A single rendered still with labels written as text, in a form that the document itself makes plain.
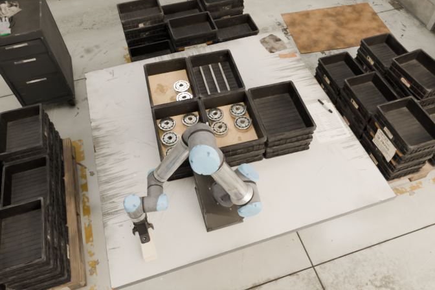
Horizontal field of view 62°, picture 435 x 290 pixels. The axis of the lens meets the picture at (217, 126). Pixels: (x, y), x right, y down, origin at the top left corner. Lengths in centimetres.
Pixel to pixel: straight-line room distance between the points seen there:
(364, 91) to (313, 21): 154
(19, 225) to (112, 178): 65
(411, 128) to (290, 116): 100
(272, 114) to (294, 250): 102
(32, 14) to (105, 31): 128
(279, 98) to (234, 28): 144
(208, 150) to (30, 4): 247
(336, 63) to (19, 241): 286
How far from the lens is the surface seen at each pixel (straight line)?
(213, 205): 183
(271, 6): 465
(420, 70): 338
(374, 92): 322
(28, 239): 249
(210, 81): 244
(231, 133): 215
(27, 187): 281
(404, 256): 295
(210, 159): 139
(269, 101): 233
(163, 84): 245
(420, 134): 290
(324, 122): 245
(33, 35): 313
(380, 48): 367
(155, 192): 169
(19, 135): 297
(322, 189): 216
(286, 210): 206
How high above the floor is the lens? 254
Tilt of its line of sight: 52 degrees down
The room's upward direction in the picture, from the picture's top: 2 degrees counter-clockwise
